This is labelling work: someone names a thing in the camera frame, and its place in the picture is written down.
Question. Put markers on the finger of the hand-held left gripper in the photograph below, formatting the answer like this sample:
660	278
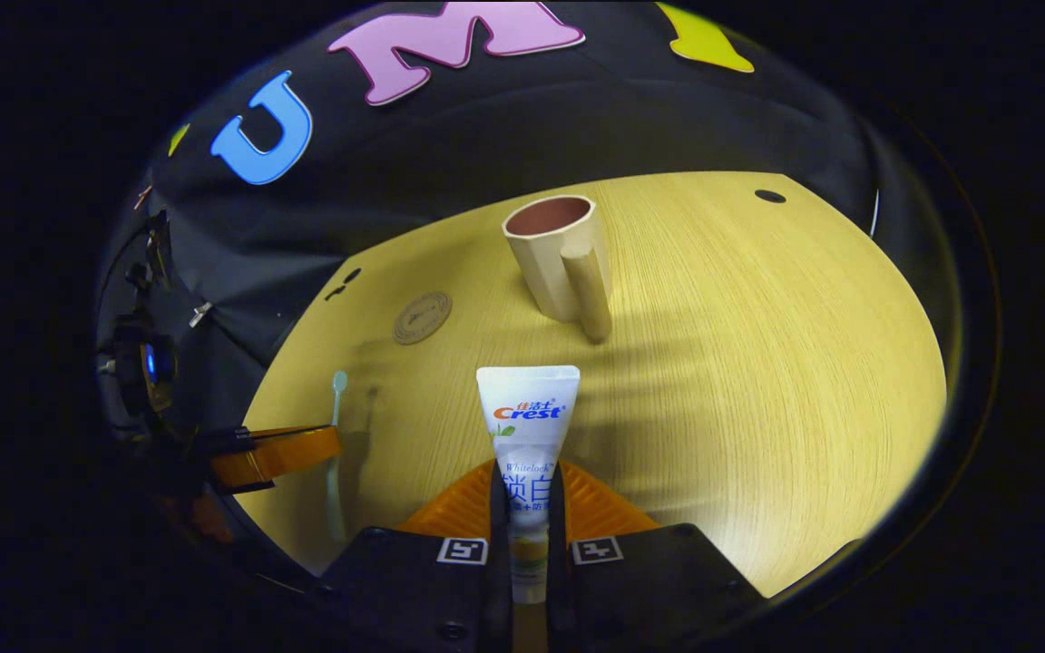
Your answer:
282	453

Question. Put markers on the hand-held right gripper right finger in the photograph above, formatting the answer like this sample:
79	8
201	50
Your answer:
557	580

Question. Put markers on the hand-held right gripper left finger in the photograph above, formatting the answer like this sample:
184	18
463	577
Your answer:
499	580

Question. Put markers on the white toothbrush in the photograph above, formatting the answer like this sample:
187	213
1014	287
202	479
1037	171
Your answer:
336	426

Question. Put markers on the white toothpaste tube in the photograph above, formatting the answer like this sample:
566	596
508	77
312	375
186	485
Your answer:
527	435

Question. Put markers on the round brown coaster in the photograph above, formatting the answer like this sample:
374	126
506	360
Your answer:
422	317

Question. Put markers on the beige cup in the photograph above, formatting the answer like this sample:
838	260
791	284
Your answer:
554	268

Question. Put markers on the wooden desktop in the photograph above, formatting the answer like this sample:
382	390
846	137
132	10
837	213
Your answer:
740	381

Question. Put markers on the white cloth clip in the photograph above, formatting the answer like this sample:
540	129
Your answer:
200	314

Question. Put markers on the pink cloth clip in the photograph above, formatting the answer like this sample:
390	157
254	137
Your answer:
141	196

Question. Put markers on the black desk grommet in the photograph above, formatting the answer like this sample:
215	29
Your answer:
769	196
350	275

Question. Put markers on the black backdrop cloth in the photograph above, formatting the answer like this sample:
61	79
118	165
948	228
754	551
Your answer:
577	118

